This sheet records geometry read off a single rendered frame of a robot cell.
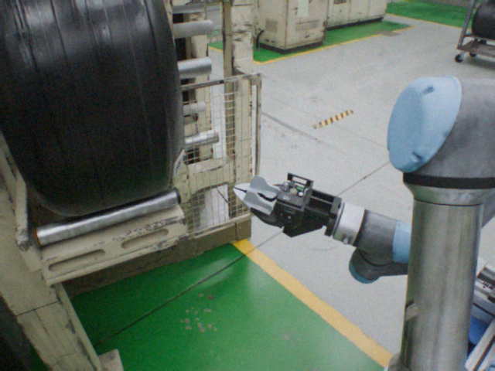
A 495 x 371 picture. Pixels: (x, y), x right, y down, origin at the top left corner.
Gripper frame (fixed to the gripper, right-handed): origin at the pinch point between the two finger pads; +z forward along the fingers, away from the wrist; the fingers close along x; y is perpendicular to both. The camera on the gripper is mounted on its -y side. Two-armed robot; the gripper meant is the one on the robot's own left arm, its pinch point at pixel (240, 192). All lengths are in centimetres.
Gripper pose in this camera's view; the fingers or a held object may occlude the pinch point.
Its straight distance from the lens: 76.0
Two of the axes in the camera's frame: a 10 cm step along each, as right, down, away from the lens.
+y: -0.2, -5.3, -8.5
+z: -9.2, -3.1, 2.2
